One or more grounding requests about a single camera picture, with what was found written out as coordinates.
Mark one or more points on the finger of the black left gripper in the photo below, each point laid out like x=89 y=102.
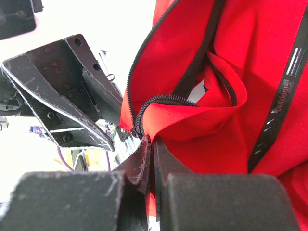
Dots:
x=68 y=63

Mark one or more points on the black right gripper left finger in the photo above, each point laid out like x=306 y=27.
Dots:
x=83 y=201

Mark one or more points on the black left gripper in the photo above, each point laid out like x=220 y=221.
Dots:
x=67 y=125

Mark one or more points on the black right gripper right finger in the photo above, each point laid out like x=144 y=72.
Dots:
x=186 y=201

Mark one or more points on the red zip jacket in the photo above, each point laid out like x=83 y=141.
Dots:
x=224 y=83

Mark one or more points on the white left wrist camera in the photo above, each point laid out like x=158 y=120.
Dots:
x=17 y=17

